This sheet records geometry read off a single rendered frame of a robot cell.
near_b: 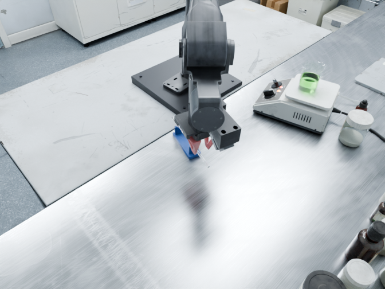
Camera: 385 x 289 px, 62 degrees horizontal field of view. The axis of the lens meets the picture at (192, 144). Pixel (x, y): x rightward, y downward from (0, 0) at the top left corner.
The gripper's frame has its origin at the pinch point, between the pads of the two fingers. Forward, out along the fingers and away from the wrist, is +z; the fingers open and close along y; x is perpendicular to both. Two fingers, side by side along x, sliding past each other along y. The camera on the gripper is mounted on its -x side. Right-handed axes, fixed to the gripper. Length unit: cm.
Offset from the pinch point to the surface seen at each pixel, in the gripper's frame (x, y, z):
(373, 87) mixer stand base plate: 3, 62, 5
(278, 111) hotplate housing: 4.7, 26.7, 2.9
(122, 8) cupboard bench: 252, 55, 77
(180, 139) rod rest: 9.3, -0.8, 5.5
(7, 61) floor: 251, -55, 103
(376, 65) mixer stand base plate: 11, 73, 5
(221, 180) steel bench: -6.5, 2.2, 6.1
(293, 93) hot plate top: 4.3, 29.8, -2.5
